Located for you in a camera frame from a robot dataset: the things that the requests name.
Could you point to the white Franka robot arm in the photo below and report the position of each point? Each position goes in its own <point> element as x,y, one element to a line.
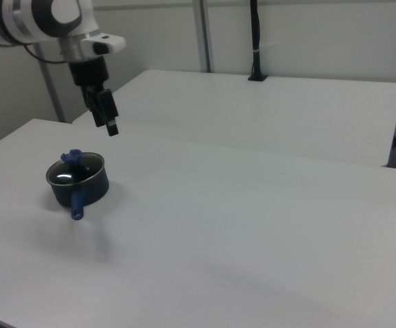
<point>30,20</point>

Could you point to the grey metal partition post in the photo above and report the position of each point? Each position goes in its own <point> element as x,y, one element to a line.
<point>204,34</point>
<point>52,92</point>

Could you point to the glass lid with blue knob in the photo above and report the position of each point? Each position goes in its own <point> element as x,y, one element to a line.
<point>70,172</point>

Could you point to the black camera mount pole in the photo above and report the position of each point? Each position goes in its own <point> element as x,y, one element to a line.
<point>256,51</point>

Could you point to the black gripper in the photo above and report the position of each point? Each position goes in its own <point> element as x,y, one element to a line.
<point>92,78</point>

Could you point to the white side table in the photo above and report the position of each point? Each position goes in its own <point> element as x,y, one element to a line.
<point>259,109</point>

